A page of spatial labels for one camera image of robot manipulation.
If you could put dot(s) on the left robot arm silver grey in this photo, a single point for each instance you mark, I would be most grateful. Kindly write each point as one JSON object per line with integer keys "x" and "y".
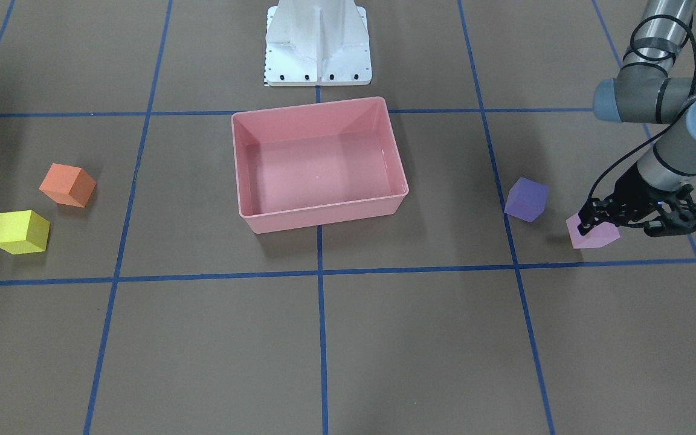
{"x": 644, "y": 92}

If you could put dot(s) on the white camera pillar with base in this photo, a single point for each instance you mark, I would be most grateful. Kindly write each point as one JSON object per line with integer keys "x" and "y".
{"x": 317, "y": 43}

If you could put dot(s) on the yellow foam block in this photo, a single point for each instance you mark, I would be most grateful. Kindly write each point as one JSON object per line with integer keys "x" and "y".
{"x": 23, "y": 232}

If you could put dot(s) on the purple foam block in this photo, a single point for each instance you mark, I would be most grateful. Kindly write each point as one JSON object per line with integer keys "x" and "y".
{"x": 526, "y": 199}

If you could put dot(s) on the orange foam block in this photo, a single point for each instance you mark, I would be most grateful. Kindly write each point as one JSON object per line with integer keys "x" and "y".
{"x": 68, "y": 185}

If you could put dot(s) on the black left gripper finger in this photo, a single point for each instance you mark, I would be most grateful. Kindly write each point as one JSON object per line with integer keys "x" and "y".
{"x": 591, "y": 216}

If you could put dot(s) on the pink plastic bin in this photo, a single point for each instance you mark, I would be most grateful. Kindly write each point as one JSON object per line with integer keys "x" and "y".
{"x": 319, "y": 164}

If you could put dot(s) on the pink foam block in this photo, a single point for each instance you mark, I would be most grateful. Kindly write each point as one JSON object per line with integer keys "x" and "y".
{"x": 599, "y": 236}

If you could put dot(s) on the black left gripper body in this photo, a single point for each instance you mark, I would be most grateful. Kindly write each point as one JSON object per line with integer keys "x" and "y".
{"x": 630, "y": 192}

